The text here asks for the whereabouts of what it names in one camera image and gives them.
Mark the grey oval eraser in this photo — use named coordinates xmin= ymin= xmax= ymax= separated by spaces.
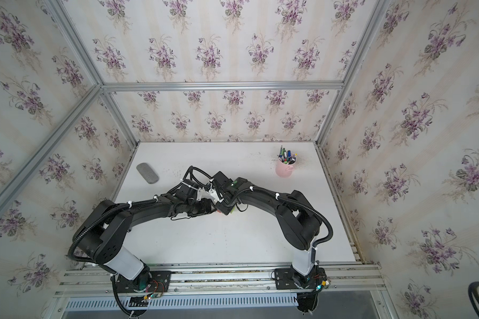
xmin=136 ymin=162 xmax=159 ymax=184

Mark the white vented cable duct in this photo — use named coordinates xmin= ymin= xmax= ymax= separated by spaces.
xmin=65 ymin=292 xmax=298 ymax=312

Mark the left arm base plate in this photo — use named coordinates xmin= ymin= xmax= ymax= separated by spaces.
xmin=115 ymin=271 xmax=172 ymax=297

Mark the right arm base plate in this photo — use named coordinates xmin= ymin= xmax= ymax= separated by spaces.
xmin=271 ymin=267 xmax=329 ymax=291

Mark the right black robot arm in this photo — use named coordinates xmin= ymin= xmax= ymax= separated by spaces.
xmin=210 ymin=172 xmax=334 ymax=276

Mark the aluminium mounting rail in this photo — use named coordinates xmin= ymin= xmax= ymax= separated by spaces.
xmin=53 ymin=261 xmax=388 ymax=298

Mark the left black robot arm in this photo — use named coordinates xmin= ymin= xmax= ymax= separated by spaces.
xmin=67 ymin=179 xmax=216 ymax=288

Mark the pink pen cup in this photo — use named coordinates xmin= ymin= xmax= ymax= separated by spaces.
xmin=275 ymin=156 xmax=297 ymax=178

